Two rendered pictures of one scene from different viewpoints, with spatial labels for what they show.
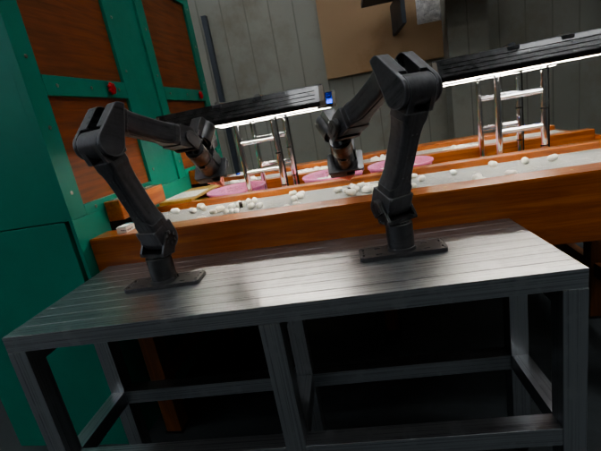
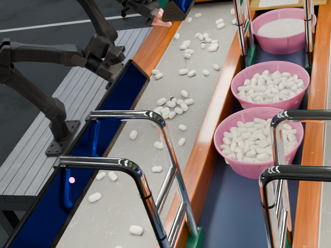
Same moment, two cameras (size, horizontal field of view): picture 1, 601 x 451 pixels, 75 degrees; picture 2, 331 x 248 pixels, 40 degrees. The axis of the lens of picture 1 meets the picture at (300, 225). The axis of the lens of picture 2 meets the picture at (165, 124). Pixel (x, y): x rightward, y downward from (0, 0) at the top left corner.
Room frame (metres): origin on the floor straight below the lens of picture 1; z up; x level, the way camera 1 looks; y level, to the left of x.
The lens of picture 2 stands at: (1.64, -1.53, 1.65)
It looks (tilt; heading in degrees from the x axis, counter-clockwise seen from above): 36 degrees down; 105
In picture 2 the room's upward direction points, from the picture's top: 16 degrees counter-clockwise
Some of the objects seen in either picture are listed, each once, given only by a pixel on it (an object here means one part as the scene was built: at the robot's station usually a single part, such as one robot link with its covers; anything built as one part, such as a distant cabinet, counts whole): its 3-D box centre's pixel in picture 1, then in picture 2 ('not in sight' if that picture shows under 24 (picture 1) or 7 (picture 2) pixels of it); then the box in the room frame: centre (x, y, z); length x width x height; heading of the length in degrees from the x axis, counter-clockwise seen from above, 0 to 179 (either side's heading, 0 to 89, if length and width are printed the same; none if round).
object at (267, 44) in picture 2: (238, 197); (283, 32); (1.76, 0.25, 0.72); 0.27 x 0.27 x 0.10
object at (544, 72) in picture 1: (529, 112); (139, 206); (1.33, -0.83, 0.90); 0.20 x 0.19 x 0.45; 78
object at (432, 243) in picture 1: (400, 236); (59, 130); (0.87, -0.23, 0.71); 0.20 x 0.07 x 0.08; 82
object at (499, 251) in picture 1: (292, 243); (145, 94); (1.16, 0.04, 0.65); 1.20 x 0.90 x 0.04; 82
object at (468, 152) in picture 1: (372, 174); (316, 125); (1.80, -0.37, 0.71); 1.81 x 0.06 x 0.11; 78
